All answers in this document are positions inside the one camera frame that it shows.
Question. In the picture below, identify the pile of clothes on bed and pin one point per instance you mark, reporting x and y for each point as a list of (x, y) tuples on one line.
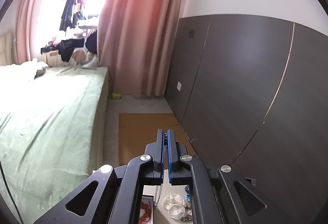
[(71, 52)]

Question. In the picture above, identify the flattened brown cardboard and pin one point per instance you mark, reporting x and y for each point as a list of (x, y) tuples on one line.
[(135, 131)]

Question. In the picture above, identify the white organza pouch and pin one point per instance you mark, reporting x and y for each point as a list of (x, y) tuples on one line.
[(175, 205)]

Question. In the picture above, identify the pink curtain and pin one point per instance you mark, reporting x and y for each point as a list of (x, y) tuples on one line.
[(135, 42)]

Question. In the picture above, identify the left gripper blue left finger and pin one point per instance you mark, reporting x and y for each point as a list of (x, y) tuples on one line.
[(158, 158)]

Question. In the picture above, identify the black jewelry box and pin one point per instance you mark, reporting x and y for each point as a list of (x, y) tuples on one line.
[(146, 210)]

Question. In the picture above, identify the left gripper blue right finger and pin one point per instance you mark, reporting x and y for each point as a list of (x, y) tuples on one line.
[(173, 158)]

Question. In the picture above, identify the green blanket bed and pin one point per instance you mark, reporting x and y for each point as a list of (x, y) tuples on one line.
[(51, 137)]

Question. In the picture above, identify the white wall socket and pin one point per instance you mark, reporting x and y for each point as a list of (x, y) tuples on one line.
[(179, 86)]

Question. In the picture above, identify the yellow green toy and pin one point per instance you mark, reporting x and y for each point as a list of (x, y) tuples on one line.
[(116, 96)]

